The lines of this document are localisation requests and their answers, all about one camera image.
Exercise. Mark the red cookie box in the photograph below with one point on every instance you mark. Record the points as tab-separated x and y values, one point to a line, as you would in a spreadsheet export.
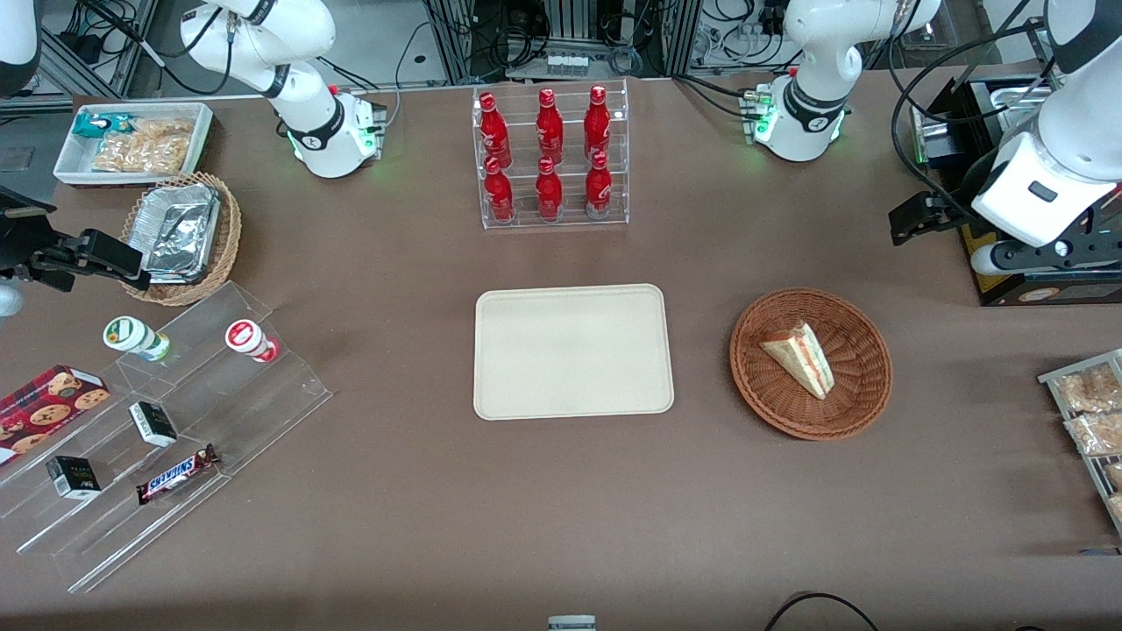
48	407

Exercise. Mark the red lid white cup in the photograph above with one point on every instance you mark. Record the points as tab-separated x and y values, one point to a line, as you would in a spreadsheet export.
245	336

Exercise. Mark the clear bag of chips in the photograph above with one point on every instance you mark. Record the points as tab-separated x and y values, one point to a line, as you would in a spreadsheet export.
145	149

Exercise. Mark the green lid white cup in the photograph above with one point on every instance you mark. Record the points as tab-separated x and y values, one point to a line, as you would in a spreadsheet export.
127	334

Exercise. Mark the clear bag of crackers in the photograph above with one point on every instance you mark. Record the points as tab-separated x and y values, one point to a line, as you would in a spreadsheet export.
1091	390
1100	434

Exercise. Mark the triangular sandwich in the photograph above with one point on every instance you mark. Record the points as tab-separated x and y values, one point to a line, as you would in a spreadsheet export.
798	355

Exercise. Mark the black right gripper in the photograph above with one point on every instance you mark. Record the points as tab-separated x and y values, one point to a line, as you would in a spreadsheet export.
19	241

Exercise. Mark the Snickers chocolate bar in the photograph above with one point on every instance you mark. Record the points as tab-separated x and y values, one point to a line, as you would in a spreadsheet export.
175	474

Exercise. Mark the metal equipment rack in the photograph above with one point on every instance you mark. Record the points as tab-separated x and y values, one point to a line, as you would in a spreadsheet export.
570	26

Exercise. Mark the small grey white device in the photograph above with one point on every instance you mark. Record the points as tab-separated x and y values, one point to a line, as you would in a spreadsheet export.
571	624

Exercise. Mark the clear acrylic stepped display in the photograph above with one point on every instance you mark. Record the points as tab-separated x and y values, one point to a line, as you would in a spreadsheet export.
263	403

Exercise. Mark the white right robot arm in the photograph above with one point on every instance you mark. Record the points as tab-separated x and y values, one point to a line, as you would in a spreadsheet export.
263	39

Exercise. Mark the red cola bottle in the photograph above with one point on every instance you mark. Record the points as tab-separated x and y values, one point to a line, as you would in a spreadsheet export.
494	131
597	127
499	194
549	193
550	130
599	188

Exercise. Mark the teal snack packet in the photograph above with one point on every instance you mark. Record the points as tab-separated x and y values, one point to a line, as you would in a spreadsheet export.
96	124

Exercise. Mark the cream plastic tray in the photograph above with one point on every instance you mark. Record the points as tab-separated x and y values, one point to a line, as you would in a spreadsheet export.
574	350

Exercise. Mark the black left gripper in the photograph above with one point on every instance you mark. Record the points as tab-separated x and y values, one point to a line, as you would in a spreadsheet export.
954	211

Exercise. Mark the tray of packaged snacks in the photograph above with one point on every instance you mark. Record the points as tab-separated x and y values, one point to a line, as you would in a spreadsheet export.
1096	464

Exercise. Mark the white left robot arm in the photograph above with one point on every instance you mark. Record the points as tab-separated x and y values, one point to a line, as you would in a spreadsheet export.
815	53

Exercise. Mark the round brown wicker basket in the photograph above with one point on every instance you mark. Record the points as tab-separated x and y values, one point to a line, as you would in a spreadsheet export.
771	412

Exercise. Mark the aluminium foil tray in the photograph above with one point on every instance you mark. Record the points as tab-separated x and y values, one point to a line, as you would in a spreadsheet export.
180	232

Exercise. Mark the small black box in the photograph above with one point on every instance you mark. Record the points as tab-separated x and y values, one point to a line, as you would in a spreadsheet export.
153	423
73	478

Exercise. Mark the clear acrylic bottle rack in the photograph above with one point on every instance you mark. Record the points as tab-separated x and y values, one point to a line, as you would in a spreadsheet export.
526	223

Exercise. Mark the tan wicker basket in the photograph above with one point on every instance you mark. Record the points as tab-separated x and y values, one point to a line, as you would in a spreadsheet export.
230	237

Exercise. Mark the white rectangular bin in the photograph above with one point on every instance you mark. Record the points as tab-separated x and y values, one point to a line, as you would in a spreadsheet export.
70	162

